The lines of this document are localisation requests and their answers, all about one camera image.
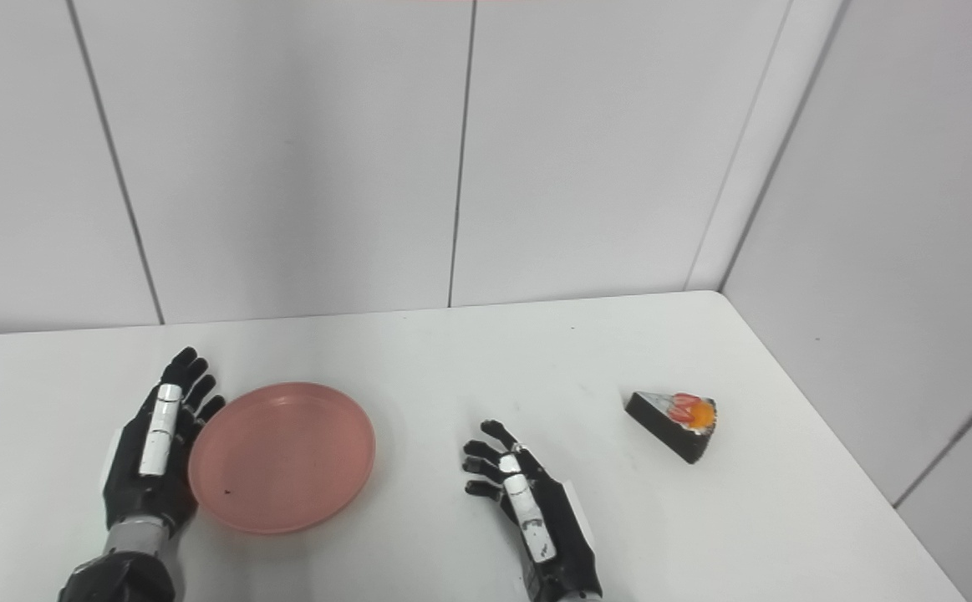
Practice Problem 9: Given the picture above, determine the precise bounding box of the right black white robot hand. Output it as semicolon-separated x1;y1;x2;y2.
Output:
462;420;603;602

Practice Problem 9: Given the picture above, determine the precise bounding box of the chocolate cake slice with fruit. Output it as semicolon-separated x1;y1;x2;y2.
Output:
624;391;718;465

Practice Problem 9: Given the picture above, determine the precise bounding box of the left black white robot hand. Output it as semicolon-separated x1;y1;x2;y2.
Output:
100;347;226;536

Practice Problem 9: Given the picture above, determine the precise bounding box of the pink round plate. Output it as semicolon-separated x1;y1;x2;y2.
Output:
187;382;377;536

